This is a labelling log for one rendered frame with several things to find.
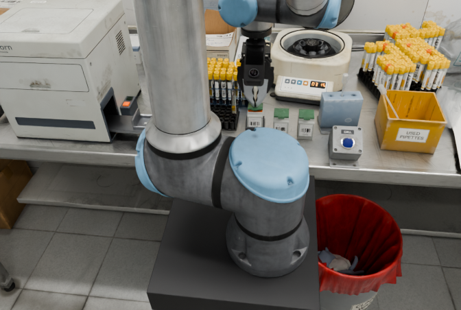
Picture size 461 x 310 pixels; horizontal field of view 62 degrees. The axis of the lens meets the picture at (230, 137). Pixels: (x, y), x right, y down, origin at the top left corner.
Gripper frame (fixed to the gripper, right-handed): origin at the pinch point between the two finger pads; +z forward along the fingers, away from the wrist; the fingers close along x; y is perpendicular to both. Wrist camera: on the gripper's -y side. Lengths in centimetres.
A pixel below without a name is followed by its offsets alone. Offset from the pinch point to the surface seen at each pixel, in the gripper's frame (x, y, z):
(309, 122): -14.1, -1.6, 4.2
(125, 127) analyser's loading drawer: 34.3, -3.9, 5.8
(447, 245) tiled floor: -87, 31, 97
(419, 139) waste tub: -40.5, -5.6, 5.4
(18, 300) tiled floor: 99, -9, 97
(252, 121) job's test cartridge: 0.7, -1.6, 4.3
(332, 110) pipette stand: -20.1, 2.3, 2.8
